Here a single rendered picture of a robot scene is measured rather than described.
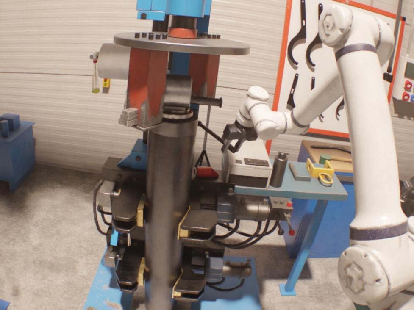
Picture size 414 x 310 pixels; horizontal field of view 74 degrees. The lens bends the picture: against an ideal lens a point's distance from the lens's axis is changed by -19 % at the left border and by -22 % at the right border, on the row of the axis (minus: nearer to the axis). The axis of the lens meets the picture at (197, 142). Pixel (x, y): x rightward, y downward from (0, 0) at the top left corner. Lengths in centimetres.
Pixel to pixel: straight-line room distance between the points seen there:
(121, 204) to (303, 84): 246
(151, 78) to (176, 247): 90
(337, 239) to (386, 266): 238
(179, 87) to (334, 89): 64
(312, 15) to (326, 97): 244
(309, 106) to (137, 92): 63
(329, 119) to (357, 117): 300
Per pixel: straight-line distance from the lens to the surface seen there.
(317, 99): 116
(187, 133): 142
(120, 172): 183
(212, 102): 145
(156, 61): 123
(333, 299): 284
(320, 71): 359
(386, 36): 93
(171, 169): 146
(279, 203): 182
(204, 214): 165
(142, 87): 124
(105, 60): 230
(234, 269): 206
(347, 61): 81
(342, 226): 302
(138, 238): 208
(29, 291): 262
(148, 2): 169
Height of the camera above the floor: 193
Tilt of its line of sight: 22 degrees down
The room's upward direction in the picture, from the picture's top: 7 degrees clockwise
